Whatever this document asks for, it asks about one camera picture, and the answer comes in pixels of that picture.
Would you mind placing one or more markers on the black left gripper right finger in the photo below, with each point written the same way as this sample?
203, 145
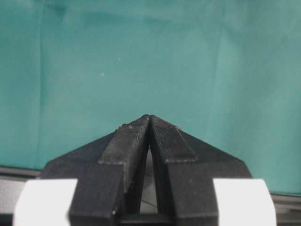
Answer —
185, 167

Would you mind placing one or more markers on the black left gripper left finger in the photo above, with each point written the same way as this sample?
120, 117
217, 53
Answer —
109, 170

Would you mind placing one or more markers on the green table cloth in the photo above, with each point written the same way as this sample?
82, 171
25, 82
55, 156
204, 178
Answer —
225, 71

